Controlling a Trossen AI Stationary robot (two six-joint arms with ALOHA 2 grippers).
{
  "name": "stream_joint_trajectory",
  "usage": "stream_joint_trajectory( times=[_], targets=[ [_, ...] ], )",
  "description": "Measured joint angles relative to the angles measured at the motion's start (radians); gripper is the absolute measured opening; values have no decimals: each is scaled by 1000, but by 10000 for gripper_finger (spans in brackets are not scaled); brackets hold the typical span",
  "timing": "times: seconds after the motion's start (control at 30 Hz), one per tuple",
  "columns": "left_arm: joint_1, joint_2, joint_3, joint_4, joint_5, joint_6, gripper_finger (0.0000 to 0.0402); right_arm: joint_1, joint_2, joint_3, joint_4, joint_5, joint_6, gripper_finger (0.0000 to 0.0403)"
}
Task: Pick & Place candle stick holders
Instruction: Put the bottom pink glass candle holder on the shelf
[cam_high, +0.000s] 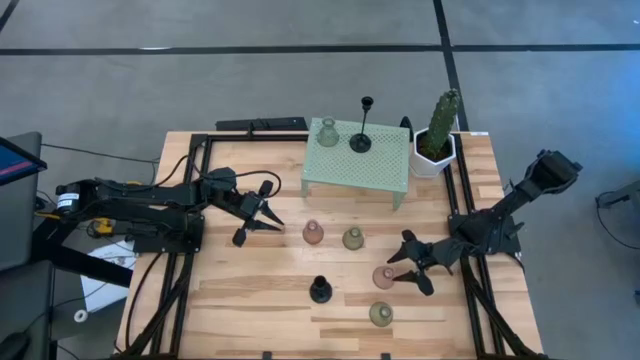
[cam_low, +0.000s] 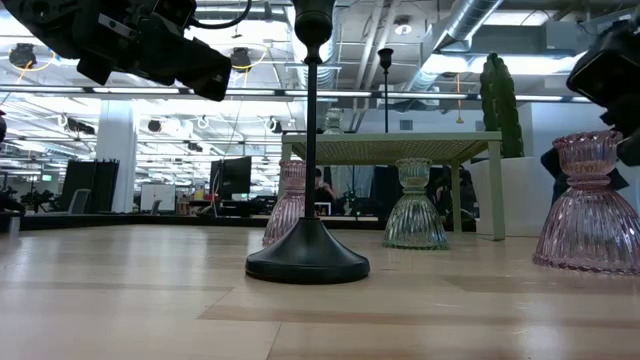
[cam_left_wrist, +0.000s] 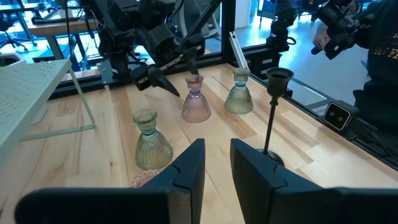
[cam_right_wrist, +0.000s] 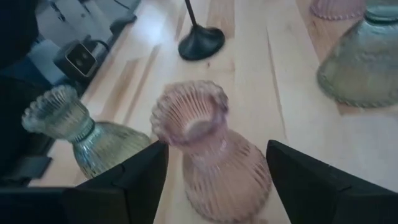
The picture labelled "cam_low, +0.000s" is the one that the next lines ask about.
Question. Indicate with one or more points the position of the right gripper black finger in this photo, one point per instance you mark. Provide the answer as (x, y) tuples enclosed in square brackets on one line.
[(631, 150), (552, 165)]

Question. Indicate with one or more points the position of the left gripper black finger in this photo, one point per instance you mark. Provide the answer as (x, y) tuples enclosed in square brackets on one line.
[(190, 65)]

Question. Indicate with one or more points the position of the pink ribbed glass candle holder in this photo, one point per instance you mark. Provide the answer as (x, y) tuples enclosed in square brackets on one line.
[(590, 230), (285, 215)]

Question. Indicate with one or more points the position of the clear ribbed glass candle holder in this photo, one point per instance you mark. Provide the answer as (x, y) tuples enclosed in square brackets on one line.
[(415, 220), (333, 122)]

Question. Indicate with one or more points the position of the slim black metal candlestick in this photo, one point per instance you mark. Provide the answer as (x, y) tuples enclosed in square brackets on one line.
[(385, 56)]

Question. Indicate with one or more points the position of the tall black metal candlestick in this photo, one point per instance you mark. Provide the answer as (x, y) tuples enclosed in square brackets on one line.
[(307, 255)]

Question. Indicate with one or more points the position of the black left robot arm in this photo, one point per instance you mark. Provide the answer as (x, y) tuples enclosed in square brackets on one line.
[(45, 20)]

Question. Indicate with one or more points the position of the white planter box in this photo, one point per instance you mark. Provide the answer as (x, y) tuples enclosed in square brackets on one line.
[(525, 195)]

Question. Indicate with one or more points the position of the tall green cactus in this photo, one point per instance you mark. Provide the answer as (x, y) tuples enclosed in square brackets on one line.
[(500, 100)]

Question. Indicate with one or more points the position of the person behind shelf table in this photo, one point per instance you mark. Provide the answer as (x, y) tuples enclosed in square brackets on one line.
[(467, 200)]

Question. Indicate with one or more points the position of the white square pillar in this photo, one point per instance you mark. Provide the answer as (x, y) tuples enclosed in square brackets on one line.
[(117, 150)]

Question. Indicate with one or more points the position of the black computer monitor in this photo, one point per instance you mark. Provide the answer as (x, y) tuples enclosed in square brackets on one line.
[(232, 175)]

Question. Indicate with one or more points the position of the black partition panels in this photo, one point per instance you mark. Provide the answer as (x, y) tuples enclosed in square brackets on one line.
[(90, 187)]

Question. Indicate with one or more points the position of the grey office chair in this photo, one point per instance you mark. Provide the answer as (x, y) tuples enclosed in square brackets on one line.
[(80, 200)]

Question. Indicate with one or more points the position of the pale green mesh shelf table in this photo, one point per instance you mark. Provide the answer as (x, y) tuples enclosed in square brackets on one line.
[(390, 147)]

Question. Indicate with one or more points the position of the long ceiling light rail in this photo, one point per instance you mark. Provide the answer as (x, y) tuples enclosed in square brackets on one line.
[(140, 90)]

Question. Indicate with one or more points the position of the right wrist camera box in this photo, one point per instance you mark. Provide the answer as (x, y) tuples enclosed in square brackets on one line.
[(607, 70)]

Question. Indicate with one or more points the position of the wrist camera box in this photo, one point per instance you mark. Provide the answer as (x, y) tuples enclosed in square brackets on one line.
[(175, 12), (607, 70)]

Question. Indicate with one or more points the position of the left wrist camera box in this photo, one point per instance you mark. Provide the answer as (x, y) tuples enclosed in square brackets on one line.
[(175, 12)]

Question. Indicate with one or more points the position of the silver ribbed ventilation duct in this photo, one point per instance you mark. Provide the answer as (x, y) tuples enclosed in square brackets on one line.
[(327, 75)]

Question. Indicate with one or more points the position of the silver spiral ventilation duct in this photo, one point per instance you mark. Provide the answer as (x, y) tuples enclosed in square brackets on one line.
[(465, 20)]

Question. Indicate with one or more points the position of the black table edge rail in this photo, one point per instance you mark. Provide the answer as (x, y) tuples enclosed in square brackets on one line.
[(100, 221)]

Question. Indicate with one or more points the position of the grey metal post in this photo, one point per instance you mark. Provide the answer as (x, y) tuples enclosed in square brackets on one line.
[(13, 225)]

